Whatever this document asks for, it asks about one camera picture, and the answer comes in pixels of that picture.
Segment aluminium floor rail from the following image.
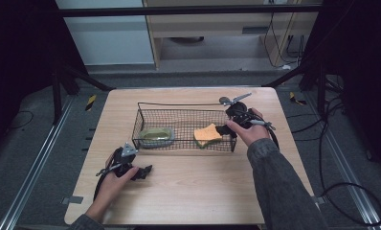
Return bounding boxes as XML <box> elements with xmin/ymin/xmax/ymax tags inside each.
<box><xmin>0</xmin><ymin>95</ymin><xmax>76</xmax><ymax>230</ymax></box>
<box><xmin>304</xmin><ymin>91</ymin><xmax>381</xmax><ymax>230</ymax></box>

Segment person's right hand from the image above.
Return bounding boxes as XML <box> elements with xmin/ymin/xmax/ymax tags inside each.
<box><xmin>224</xmin><ymin>107</ymin><xmax>272</xmax><ymax>148</ymax></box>

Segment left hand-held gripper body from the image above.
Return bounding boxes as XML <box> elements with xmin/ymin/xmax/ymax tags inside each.
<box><xmin>109</xmin><ymin>142</ymin><xmax>139</xmax><ymax>178</ymax></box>

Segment hand-held gripper cable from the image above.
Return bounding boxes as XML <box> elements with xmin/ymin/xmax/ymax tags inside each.
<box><xmin>251</xmin><ymin>118</ymin><xmax>280</xmax><ymax>151</ymax></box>
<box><xmin>93</xmin><ymin>163</ymin><xmax>123</xmax><ymax>201</ymax></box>

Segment right hand-held gripper cable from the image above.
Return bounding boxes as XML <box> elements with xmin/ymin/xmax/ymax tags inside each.
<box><xmin>251</xmin><ymin>118</ymin><xmax>280</xmax><ymax>151</ymax></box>

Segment dark curtain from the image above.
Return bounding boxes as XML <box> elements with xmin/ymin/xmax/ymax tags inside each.
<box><xmin>0</xmin><ymin>0</ymin><xmax>88</xmax><ymax>161</ymax></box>
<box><xmin>302</xmin><ymin>0</ymin><xmax>381</xmax><ymax>180</ymax></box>

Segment white cabinet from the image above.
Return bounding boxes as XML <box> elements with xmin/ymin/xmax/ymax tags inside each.
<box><xmin>56</xmin><ymin>0</ymin><xmax>155</xmax><ymax>67</ymax></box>

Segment light wooden desk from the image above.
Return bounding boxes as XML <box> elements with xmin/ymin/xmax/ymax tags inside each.
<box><xmin>142</xmin><ymin>0</ymin><xmax>325</xmax><ymax>70</ymax></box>

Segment thick black floor cable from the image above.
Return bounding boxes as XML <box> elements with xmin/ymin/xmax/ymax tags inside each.
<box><xmin>286</xmin><ymin>95</ymin><xmax>381</xmax><ymax>226</ymax></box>

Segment person's left hand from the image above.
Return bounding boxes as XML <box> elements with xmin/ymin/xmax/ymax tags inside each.
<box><xmin>95</xmin><ymin>152</ymin><xmax>141</xmax><ymax>210</ymax></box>

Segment thin black floor cable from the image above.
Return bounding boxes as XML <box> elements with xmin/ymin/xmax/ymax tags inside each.
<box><xmin>6</xmin><ymin>109</ymin><xmax>35</xmax><ymax>131</ymax></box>

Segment black cables under desk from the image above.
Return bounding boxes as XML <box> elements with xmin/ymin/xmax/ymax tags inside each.
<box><xmin>262</xmin><ymin>11</ymin><xmax>307</xmax><ymax>70</ymax></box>

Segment black horizontal frame bar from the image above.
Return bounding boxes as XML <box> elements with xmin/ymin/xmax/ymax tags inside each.
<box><xmin>58</xmin><ymin>4</ymin><xmax>323</xmax><ymax>18</ymax></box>

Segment black and yellow tape strip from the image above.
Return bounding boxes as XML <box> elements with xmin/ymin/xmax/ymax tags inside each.
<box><xmin>84</xmin><ymin>94</ymin><xmax>98</xmax><ymax>112</ymax></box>
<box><xmin>288</xmin><ymin>91</ymin><xmax>308</xmax><ymax>106</ymax></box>

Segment left hand-held gripper cable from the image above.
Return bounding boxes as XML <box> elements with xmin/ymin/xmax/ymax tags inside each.
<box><xmin>93</xmin><ymin>163</ymin><xmax>123</xmax><ymax>201</ymax></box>

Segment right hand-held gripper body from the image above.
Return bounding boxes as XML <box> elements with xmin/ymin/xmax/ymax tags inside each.
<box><xmin>222</xmin><ymin>92</ymin><xmax>254</xmax><ymax>129</ymax></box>

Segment black metal stand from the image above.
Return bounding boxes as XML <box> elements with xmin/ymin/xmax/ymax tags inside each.
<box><xmin>260</xmin><ymin>58</ymin><xmax>327</xmax><ymax>117</ymax></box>
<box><xmin>51</xmin><ymin>62</ymin><xmax>117</xmax><ymax>127</ymax></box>

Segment green soap dish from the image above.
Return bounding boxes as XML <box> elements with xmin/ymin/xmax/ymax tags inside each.
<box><xmin>138</xmin><ymin>126</ymin><xmax>176</xmax><ymax>150</ymax></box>

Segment black wire mesh basket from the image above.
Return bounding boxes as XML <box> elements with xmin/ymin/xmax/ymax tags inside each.
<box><xmin>131</xmin><ymin>102</ymin><xmax>238</xmax><ymax>153</ymax></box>

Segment green and yellow sponge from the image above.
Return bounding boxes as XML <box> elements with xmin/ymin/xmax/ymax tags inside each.
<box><xmin>192</xmin><ymin>123</ymin><xmax>224</xmax><ymax>150</ymax></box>

